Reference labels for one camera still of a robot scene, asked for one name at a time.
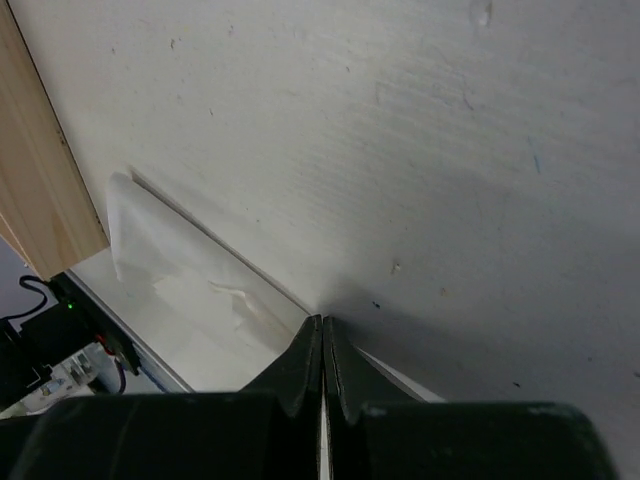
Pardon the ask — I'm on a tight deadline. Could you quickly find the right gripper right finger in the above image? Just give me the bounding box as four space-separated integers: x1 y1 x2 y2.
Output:
323 317 619 479

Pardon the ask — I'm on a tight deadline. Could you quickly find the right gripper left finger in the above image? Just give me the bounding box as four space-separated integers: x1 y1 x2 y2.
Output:
1 316 322 479

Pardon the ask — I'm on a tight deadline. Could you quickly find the white underwear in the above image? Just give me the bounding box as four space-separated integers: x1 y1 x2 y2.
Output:
104 166 446 404

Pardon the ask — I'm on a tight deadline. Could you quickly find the wooden compartment tray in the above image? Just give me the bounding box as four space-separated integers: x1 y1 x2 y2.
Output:
1 2 109 280

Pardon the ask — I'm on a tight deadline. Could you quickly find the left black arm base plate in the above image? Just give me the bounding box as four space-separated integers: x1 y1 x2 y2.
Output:
1 273 141 410

